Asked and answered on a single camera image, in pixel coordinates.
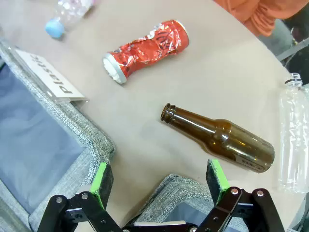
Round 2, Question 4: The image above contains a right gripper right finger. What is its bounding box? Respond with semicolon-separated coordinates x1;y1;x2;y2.
197;159;285;232

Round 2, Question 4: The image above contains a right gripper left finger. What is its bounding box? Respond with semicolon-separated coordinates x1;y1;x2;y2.
37;161;123;232

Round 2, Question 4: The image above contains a brown glass beer bottle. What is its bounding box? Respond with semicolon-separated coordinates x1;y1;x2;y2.
160;103;276;173

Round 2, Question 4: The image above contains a clear capless plastic bottle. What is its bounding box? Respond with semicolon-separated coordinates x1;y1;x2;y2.
277;72;309;194

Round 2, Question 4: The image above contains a crushed red soda can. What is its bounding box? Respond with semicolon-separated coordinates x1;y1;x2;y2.
102;19;190;85

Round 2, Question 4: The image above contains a crushed blue-capped plastic bottle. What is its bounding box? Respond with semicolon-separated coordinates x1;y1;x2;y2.
45;0;95;39

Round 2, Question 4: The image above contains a grey fabric Can basket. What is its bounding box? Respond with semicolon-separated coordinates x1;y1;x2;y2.
135;173;239;232

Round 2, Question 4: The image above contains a grey fabric Plastic basket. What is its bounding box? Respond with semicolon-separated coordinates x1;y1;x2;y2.
0;36;115;232

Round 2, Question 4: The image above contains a white Plastic label card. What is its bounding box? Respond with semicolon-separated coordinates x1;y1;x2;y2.
14;49;89;104

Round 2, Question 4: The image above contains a person in orange hoodie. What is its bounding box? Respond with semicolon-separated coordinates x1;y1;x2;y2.
213;0;309;37

